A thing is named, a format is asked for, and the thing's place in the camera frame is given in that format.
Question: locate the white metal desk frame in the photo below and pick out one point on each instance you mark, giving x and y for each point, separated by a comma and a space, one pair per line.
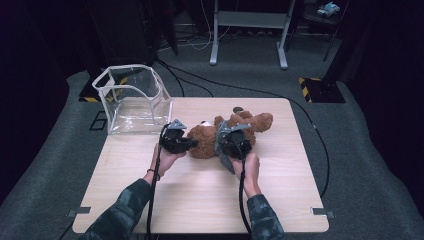
250, 20

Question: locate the black cabinet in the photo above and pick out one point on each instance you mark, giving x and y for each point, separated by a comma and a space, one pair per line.
123, 33

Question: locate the black wristband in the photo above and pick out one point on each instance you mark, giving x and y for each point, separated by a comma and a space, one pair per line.
153, 173

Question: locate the dark side table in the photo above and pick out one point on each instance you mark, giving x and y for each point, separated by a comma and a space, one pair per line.
320, 21

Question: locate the person's left hand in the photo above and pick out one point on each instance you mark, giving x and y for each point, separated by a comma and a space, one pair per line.
165, 161

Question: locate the blue and white small item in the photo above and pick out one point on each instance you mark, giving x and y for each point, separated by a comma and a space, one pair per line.
328, 9

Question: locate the brown teddy bear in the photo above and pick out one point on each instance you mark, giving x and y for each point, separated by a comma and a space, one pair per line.
203, 143

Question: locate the black stand base hazard stripes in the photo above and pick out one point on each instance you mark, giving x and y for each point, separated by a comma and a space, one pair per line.
325, 91
88, 93

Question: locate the dark round table grommet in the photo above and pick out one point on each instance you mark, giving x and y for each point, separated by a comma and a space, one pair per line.
237, 109

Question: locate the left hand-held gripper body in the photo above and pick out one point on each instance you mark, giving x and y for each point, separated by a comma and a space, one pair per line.
173, 140

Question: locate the person's right hand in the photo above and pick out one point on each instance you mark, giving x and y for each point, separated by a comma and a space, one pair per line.
248, 176

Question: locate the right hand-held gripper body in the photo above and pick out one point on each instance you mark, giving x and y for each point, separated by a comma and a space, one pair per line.
238, 145

